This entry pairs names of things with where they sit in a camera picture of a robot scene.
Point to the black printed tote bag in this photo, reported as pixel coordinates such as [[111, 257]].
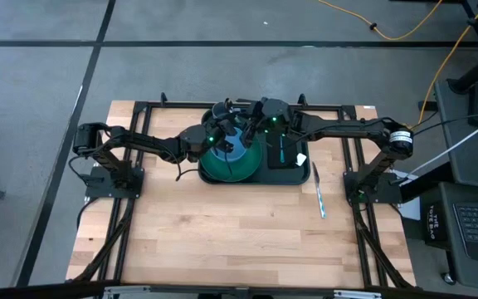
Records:
[[434, 232]]

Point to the white paper sheet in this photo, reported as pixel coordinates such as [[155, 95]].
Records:
[[411, 212]]

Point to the green plastic plate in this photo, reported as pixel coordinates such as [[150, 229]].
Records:
[[239, 172]]

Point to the blue plastic bowl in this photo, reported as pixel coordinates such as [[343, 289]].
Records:
[[237, 157]]

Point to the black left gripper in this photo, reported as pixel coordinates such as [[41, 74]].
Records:
[[216, 133]]

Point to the grey plastic mug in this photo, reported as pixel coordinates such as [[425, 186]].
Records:
[[217, 113]]

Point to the black power block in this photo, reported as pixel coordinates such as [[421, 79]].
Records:
[[427, 106]]

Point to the dark green serving tray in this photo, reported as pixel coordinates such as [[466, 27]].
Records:
[[289, 176]]

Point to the black stand legs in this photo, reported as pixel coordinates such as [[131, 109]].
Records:
[[469, 79]]

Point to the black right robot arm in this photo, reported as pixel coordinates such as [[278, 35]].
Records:
[[338, 126]]

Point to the black cloth napkin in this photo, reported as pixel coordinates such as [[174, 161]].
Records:
[[274, 160]]

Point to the grey side table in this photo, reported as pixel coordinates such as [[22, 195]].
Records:
[[475, 166]]

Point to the black metal table frame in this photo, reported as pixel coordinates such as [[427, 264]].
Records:
[[140, 107]]

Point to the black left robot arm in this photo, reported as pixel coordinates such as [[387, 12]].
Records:
[[147, 142]]

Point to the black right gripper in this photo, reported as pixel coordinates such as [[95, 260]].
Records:
[[274, 114]]

